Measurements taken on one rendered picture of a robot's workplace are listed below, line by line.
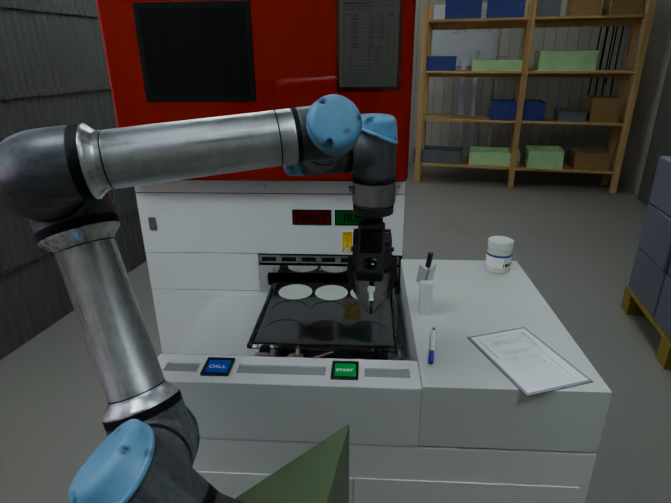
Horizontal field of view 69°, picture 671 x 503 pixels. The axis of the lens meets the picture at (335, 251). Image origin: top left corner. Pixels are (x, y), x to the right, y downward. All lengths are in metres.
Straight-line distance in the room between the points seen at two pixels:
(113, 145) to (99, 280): 0.22
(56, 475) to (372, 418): 1.65
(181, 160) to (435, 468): 0.79
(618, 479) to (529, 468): 1.26
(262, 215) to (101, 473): 0.99
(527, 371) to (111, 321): 0.76
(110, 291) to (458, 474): 0.76
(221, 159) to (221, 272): 0.98
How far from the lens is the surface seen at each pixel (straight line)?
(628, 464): 2.46
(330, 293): 1.44
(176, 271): 1.65
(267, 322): 1.31
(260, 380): 1.00
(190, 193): 1.54
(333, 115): 0.65
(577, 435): 1.12
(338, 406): 1.00
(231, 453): 1.12
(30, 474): 2.47
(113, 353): 0.79
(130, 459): 0.67
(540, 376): 1.06
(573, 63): 6.49
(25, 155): 0.69
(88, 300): 0.79
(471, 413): 1.03
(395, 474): 1.12
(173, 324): 1.75
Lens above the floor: 1.55
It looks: 22 degrees down
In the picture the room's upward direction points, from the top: straight up
